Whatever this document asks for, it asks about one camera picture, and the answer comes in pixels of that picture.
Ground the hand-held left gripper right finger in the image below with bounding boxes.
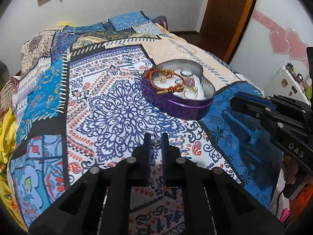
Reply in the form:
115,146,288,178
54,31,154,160
160,132,286,235

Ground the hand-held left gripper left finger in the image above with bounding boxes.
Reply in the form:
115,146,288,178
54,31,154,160
28,133,152,235

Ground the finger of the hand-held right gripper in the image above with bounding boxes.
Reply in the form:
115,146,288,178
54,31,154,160
230,97,272,122
236,91,277,106

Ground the silver crown ring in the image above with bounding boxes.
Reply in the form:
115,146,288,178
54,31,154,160
151,132,162,149

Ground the purple heart-shaped tin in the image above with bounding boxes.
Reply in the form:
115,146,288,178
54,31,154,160
140,59,216,120

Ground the gold ring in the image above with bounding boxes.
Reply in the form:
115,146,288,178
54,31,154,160
183,87,199,101

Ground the red bracelet with gold clasp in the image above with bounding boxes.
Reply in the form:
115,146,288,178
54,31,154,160
156,77,188,95

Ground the red braided bracelet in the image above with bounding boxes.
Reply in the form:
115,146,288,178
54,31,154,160
144,68,179,89

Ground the person's right hand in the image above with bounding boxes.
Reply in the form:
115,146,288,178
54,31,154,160
284,155,305,185

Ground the white mini fridge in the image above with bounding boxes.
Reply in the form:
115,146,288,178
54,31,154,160
263,64,312,104

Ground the blue patchwork blanket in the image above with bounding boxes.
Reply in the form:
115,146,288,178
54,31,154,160
7,11,284,235

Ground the wooden door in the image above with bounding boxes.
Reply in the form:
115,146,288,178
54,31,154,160
199,0,260,63

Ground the orange cloth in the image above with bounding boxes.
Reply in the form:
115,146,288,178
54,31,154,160
291,190,313,229

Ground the white heart-sticker wardrobe door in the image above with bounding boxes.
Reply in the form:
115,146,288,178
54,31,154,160
230,0,313,99

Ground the dark cloth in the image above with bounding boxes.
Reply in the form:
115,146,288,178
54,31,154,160
153,16,170,30

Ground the yellow cloth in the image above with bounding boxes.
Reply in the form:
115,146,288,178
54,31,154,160
0,106,18,202

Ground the red patterned cloth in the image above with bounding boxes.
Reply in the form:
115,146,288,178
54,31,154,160
0,75,23,118

